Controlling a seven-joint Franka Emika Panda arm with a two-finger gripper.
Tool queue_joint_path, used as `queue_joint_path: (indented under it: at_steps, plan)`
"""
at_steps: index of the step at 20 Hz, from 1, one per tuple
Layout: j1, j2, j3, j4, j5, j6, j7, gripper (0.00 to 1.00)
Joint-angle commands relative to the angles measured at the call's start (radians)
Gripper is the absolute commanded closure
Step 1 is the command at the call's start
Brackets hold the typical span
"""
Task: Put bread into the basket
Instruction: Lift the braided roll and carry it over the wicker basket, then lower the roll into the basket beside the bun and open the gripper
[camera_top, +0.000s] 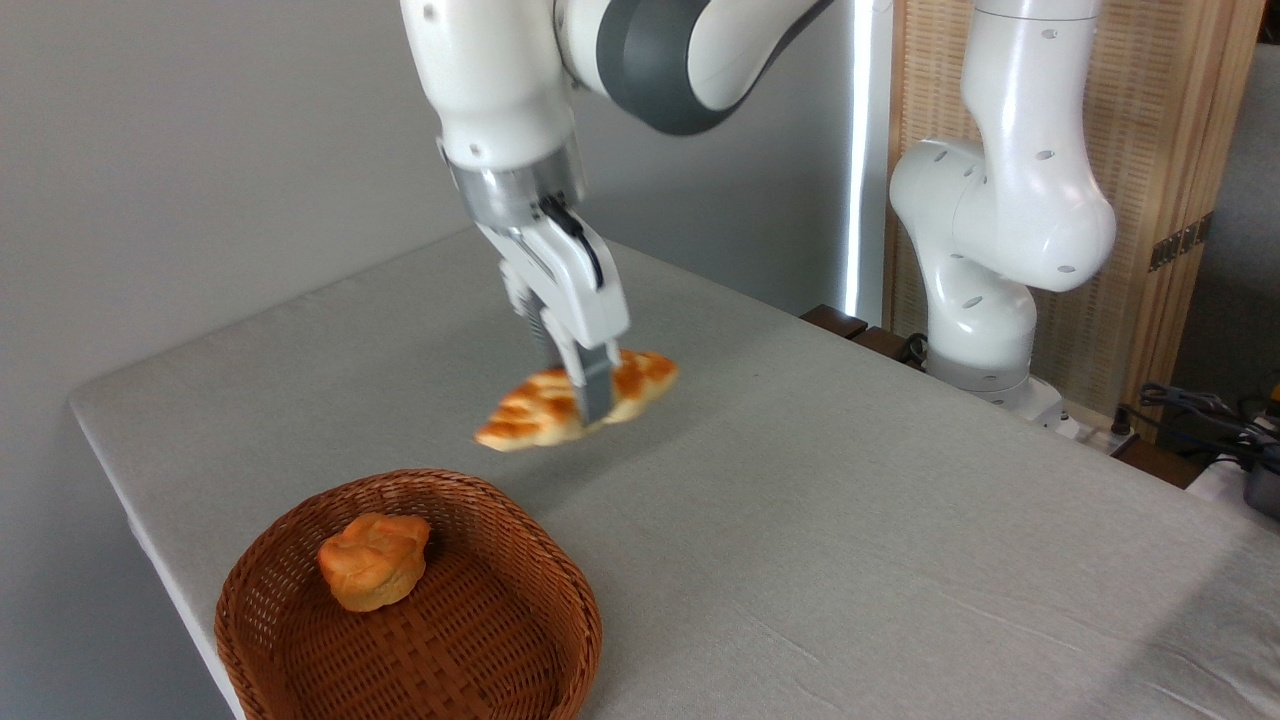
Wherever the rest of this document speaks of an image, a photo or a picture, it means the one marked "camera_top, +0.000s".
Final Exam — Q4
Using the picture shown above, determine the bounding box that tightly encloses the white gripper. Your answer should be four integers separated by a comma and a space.
475, 208, 632, 427

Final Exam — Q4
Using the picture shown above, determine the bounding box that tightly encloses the braided golden bread loaf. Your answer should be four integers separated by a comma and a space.
473, 349, 680, 453

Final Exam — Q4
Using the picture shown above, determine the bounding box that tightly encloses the round golden bread bun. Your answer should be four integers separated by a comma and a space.
317, 512, 433, 613

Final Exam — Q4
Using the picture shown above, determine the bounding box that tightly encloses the dark brown wooden block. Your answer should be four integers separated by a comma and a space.
850, 326, 928, 372
800, 305, 869, 340

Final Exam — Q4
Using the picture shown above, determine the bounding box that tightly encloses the brown wicker basket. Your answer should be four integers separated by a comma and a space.
214, 468, 604, 720

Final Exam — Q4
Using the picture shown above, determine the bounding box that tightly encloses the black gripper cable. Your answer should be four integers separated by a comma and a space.
540, 195, 607, 292

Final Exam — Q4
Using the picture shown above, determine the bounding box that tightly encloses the black cable bundle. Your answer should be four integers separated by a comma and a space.
1113, 383, 1280, 471

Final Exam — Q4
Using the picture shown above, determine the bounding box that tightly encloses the wooden slatted folding screen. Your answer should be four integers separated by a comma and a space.
885, 0, 1267, 443

